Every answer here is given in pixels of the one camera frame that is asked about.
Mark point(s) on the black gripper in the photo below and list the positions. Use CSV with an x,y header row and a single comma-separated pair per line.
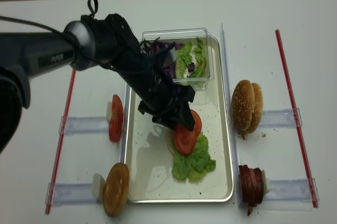
x,y
166,101

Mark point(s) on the red tomato slice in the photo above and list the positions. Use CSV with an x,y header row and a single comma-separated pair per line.
x,y
116,120
184,139

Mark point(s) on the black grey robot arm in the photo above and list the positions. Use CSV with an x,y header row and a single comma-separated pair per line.
x,y
86,43

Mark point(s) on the green lettuce leaf on tray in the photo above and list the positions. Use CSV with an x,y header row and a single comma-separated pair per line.
x,y
197,165

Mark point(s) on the green lettuce in box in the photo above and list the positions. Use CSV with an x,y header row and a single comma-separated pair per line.
x,y
192,67

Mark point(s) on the white tomato stopper block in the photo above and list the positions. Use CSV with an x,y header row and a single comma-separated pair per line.
x,y
109,112

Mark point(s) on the stacked dark meat patties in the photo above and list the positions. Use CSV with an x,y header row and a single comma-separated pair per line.
x,y
252,185

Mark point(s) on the pale bottom bun slice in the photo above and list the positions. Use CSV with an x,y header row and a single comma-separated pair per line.
x,y
169,139

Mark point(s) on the silver metal tray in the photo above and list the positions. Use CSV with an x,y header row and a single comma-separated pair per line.
x,y
150,162

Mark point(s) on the clear plastic salad box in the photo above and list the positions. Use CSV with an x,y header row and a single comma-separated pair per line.
x,y
178,36

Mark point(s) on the sesame bun front half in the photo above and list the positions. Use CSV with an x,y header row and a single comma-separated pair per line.
x,y
243,104

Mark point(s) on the sesame bun half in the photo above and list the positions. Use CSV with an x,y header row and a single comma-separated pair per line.
x,y
258,109
243,104

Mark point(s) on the sesame bun rear half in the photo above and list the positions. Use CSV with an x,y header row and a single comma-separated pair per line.
x,y
258,109

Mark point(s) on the purple cabbage shreds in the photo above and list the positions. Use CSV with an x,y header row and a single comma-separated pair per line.
x,y
170,59

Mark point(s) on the toasted brown bun half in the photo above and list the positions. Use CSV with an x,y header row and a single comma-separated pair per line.
x,y
116,189

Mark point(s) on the white patty stopper block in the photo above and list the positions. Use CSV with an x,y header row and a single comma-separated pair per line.
x,y
266,183

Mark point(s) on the white bun stopper block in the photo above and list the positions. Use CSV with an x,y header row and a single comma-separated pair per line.
x,y
98,186

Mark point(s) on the left vertical clear rail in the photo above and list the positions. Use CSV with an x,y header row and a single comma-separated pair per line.
x,y
127,101

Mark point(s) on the right upper clear rail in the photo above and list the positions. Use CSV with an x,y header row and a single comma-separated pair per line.
x,y
289,118

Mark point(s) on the left upper clear rail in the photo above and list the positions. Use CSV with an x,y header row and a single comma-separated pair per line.
x,y
70,125

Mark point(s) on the right lower clear rail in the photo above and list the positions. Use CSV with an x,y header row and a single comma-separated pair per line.
x,y
292,190

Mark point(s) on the left red strip rail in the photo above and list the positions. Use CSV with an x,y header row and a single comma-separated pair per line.
x,y
51,187

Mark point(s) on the red strip rail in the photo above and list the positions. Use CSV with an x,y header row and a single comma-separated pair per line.
x,y
314,194
51,187

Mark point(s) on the left lower clear rail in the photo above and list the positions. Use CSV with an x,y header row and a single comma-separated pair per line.
x,y
70,194

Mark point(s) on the right red strip rail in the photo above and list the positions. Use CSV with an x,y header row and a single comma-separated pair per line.
x,y
314,194

